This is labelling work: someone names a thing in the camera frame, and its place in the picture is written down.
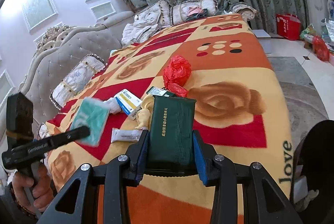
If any grey round rug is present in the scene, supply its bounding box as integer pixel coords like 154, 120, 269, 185
268, 57, 328, 148

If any red gift bag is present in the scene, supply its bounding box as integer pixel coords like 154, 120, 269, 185
276, 14, 301, 41

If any red plastic bag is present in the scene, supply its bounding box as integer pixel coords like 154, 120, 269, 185
312, 36, 329, 62
162, 55, 191, 97

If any crumpled white tissue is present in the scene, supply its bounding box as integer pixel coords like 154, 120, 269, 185
103, 97, 122, 115

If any person's left hand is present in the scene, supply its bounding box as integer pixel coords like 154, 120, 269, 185
12, 163, 54, 213

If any white sachet wrapper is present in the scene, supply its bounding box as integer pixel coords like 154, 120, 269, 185
111, 128, 143, 143

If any blue yellow medicine box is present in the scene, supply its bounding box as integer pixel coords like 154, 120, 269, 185
114, 89, 142, 120

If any beige cloth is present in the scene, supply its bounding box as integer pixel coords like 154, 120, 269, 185
135, 94, 154, 130

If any red plastic bag on floor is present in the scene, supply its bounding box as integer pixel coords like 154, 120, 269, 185
312, 36, 329, 62

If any beige embroidered pillow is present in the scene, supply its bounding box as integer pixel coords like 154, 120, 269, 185
121, 0, 172, 47

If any light green tissue pack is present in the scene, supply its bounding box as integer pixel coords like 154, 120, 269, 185
70, 97, 109, 147

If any cylindrical bolster pillow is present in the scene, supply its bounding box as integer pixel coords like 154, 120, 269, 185
170, 0, 218, 25

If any grey tufted headboard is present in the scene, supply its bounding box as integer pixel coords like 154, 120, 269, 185
19, 11, 134, 123

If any dark green tissue pack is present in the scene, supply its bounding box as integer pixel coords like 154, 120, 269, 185
147, 96, 196, 173

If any red orange patterned blanket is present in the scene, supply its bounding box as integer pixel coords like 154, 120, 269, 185
46, 14, 292, 223

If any white bolster pillow near headboard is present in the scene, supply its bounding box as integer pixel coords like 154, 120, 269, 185
50, 53, 105, 110

